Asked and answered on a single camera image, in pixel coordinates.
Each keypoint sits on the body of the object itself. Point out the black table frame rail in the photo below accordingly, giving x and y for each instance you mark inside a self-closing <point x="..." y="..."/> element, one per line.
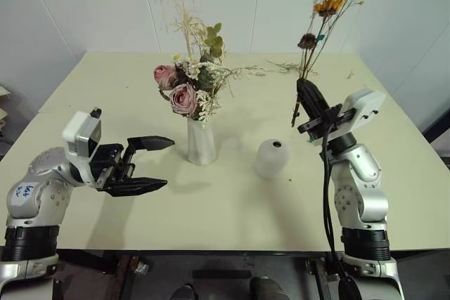
<point x="197" y="252"/>

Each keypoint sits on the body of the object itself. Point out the pink rose dried bouquet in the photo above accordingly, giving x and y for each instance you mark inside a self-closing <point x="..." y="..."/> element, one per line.
<point x="183" y="98"/>

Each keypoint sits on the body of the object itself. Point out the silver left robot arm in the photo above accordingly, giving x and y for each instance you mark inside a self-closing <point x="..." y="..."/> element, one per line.
<point x="38" y="187"/>

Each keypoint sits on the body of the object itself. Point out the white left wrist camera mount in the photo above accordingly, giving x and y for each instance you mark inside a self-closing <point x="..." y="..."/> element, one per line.
<point x="75" y="128"/>

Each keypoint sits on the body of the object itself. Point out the beige stacked objects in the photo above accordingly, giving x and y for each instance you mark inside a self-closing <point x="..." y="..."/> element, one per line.
<point x="4" y="110"/>

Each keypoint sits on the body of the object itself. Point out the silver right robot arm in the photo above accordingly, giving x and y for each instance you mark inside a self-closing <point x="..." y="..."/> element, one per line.
<point x="362" y="180"/>

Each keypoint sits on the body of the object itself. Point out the round white vase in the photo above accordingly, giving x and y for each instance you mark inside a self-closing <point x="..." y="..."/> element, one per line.
<point x="270" y="159"/>

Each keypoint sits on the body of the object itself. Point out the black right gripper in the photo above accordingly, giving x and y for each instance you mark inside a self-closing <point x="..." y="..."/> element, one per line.
<point x="325" y="121"/>

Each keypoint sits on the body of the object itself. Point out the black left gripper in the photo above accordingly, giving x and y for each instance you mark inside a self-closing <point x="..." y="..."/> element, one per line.
<point x="109" y="163"/>

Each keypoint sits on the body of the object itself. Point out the dark furniture frame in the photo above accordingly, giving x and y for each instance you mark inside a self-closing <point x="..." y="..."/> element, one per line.
<point x="439" y="131"/>

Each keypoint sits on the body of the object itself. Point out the small dry twig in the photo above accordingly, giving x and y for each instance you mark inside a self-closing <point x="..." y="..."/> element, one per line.
<point x="349" y="74"/>

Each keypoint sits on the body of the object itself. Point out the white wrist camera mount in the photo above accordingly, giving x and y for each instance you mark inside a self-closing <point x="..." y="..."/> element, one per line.
<point x="364" y="107"/>
<point x="75" y="128"/>

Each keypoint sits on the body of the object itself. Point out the yellow dried flower bouquet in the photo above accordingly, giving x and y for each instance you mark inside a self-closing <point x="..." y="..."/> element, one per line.
<point x="327" y="6"/>

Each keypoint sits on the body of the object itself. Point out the dark rounded shape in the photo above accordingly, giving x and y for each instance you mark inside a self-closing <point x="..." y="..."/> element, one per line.
<point x="183" y="293"/>
<point x="269" y="289"/>

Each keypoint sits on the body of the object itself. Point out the black flat bar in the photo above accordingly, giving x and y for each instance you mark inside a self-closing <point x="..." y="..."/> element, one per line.
<point x="221" y="274"/>

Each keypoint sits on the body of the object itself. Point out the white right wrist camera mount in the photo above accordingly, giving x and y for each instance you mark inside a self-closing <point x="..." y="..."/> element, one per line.
<point x="364" y="107"/>

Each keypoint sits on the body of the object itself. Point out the rusty metal table leg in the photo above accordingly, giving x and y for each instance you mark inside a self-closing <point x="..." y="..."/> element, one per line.
<point x="319" y="279"/>
<point x="123" y="277"/>

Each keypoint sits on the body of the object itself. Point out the tall white faceted vase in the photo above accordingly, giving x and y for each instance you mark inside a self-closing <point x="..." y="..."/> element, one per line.
<point x="200" y="145"/>

